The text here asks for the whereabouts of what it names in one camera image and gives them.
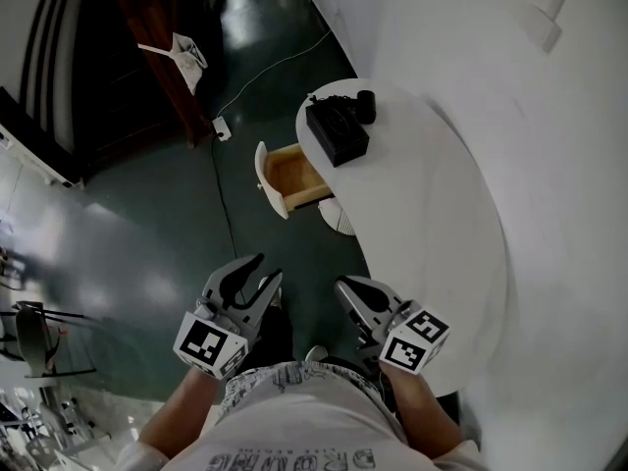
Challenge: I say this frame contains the black rectangular box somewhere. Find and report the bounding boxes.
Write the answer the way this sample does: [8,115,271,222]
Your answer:
[304,99,371,169]

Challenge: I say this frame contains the white power adapter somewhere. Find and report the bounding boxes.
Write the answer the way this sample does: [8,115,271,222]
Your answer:
[211,116,234,142]

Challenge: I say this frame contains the white wall bracket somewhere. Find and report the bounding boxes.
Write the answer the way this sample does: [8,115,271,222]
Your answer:
[521,0,578,54]

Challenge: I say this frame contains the person's dark trousers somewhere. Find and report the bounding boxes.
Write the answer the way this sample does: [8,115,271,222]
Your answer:
[238,305,296,373]

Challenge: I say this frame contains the small black cylinder container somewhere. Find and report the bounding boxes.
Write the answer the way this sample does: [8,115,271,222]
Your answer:
[355,89,378,126]

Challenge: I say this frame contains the white printed bag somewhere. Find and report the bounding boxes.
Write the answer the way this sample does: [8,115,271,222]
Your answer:
[137,31,209,93]

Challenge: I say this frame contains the white ribbed table leg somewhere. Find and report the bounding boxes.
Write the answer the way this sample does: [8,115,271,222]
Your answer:
[318,197,357,237]

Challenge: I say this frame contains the black cable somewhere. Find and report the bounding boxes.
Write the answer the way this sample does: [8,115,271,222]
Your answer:
[210,133,240,260]

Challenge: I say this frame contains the black chain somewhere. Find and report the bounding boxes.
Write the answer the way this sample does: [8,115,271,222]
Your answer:
[307,92,359,106]

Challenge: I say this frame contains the white cable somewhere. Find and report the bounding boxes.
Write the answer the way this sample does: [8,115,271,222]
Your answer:
[214,28,335,120]

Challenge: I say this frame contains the dark wooden cabinet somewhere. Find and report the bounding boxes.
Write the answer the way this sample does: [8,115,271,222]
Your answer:
[114,0,213,149]

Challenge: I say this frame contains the white dressing table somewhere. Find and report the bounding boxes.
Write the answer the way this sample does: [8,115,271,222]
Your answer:
[295,78,517,397]

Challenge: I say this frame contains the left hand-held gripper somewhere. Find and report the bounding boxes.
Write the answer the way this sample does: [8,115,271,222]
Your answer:
[172,253,285,380]

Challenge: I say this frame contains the person's left forearm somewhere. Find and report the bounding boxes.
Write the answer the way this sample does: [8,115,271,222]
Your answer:
[139,364,233,461]

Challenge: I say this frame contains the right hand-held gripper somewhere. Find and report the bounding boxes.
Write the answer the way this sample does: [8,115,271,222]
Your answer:
[335,275,451,377]

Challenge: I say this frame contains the person's white printed shirt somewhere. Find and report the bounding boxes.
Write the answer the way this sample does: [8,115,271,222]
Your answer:
[113,359,492,471]

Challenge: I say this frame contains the grey chair with black frame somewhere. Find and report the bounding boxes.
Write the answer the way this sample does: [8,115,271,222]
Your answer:
[0,299,98,380]

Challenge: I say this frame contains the person's right forearm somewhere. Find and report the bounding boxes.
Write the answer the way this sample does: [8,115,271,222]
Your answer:
[380,360,465,460]

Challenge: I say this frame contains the wooden drawer with white front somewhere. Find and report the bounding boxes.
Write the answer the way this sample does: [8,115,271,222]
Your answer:
[254,140,338,221]

